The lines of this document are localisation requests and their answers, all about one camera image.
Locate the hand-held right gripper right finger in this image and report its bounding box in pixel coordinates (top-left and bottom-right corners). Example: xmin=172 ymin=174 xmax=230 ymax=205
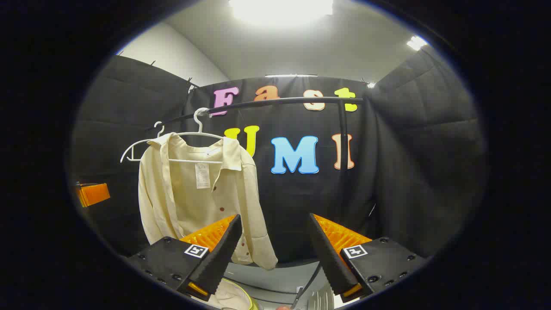
xmin=309 ymin=213 xmax=431 ymax=303

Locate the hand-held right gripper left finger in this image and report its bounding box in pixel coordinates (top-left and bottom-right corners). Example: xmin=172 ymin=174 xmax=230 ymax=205
xmin=127 ymin=214 xmax=243 ymax=302

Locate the laundry hamper with yellow-green rim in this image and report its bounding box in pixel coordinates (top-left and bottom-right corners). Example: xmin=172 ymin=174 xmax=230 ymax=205
xmin=214 ymin=278 xmax=263 ymax=310

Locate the cream button shirt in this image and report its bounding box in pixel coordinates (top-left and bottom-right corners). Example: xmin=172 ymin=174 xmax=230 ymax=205
xmin=138 ymin=133 xmax=279 ymax=270

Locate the small white clothes hanger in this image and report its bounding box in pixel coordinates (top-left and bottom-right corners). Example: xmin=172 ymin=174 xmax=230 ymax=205
xmin=120 ymin=121 xmax=166 ymax=163

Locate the large white clothes hanger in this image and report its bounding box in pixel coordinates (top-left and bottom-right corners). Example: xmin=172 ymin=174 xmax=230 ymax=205
xmin=166 ymin=108 xmax=226 ymax=164

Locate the black clothes rack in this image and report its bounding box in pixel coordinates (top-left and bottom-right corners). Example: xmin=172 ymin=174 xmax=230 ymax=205
xmin=146 ymin=97 xmax=364 ymax=216

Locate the black backdrop cloth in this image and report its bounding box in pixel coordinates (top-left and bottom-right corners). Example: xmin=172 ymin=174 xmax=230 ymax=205
xmin=71 ymin=45 xmax=487 ymax=264

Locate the large ceiling light panel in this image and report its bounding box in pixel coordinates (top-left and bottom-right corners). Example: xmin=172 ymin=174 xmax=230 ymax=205
xmin=228 ymin=0 xmax=334 ymax=27

